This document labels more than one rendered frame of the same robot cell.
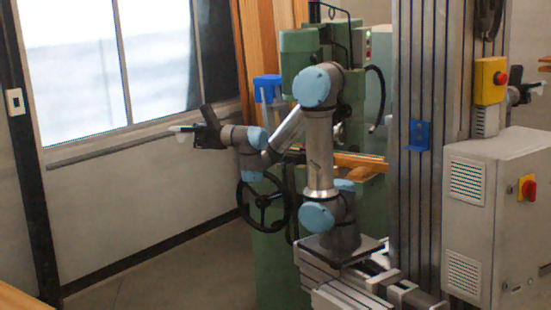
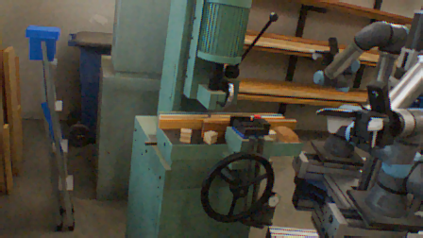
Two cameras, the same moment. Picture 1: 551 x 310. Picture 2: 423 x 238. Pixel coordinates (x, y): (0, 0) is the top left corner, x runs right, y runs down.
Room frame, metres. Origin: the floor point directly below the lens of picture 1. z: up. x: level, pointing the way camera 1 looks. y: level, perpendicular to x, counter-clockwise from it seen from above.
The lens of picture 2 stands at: (2.04, 1.14, 1.45)
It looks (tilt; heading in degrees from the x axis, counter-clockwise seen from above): 19 degrees down; 298
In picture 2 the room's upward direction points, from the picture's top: 10 degrees clockwise
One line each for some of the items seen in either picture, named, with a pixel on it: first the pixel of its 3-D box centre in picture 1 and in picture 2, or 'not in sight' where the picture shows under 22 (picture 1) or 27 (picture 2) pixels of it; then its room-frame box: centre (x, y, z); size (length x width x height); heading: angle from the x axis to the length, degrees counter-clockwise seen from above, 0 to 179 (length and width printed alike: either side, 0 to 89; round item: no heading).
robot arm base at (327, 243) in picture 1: (339, 229); (389, 195); (1.98, -0.22, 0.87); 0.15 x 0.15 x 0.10
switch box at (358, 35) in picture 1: (362, 45); not in sight; (2.91, -0.45, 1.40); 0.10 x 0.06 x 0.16; 144
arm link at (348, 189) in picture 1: (337, 198); (401, 167); (1.97, -0.22, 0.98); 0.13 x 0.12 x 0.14; 149
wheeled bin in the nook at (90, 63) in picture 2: not in sight; (102, 88); (4.42, -1.16, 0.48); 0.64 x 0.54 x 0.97; 51
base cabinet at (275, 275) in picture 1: (321, 257); (181, 218); (2.84, -0.22, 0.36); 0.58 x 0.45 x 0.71; 144
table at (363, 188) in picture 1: (308, 176); (236, 144); (2.60, -0.16, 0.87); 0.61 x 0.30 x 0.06; 54
